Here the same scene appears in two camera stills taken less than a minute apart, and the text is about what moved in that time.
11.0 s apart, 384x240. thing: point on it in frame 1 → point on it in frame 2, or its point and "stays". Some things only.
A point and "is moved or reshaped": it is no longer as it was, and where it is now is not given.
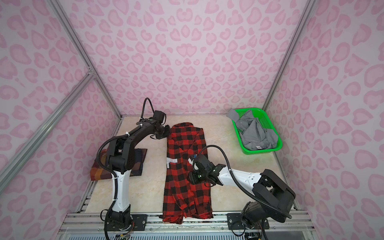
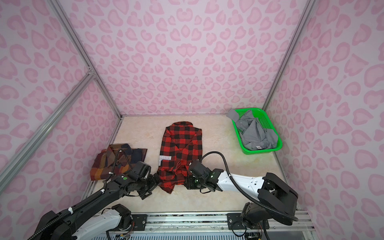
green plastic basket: [267, 123] stays
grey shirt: [253, 135] stays
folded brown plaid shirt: [97, 173] stays
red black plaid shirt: [183, 199] is moved or reshaped
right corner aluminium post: [307, 12] stays
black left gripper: [167, 127] → [155, 183]
